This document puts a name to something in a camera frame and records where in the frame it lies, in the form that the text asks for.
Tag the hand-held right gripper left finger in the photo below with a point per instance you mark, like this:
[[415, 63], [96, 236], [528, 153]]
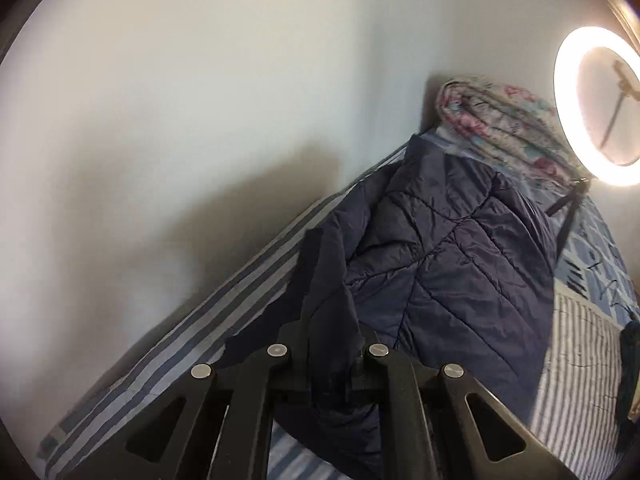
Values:
[[295, 360]]

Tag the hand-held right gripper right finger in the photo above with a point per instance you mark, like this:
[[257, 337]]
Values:
[[370, 370]]

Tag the navy puffer jacket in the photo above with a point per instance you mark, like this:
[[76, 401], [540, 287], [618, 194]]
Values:
[[450, 260]]

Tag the bed with striped sheet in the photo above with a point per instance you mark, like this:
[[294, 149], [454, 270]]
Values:
[[150, 360]]

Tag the blue folded jacket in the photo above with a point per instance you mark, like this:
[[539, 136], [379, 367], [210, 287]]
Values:
[[631, 385]]

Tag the folded floral quilt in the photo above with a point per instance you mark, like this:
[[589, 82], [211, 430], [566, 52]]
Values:
[[500, 120]]

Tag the black phone holder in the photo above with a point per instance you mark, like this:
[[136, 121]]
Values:
[[627, 77]]

